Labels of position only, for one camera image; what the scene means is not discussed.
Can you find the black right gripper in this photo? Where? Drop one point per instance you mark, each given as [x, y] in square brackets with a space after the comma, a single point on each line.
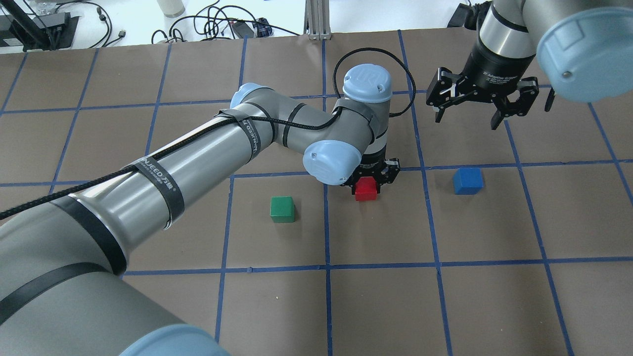
[494, 67]

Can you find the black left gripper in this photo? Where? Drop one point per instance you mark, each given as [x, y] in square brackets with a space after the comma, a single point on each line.
[374, 163]

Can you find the red wooden block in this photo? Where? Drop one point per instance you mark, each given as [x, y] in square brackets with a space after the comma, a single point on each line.
[366, 189]

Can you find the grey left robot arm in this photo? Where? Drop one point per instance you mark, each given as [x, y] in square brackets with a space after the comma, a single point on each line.
[62, 256]

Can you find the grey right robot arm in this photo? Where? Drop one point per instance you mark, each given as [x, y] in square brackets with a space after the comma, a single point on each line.
[583, 46]

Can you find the blue wooden block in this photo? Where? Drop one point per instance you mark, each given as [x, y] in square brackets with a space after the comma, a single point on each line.
[468, 181]

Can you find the green wooden block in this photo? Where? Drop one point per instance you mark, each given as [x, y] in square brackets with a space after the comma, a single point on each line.
[282, 209]

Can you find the brown paper table cover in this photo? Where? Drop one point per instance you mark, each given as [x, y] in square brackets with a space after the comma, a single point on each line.
[539, 262]

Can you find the aluminium frame post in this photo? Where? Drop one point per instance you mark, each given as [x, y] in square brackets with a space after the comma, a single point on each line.
[317, 20]

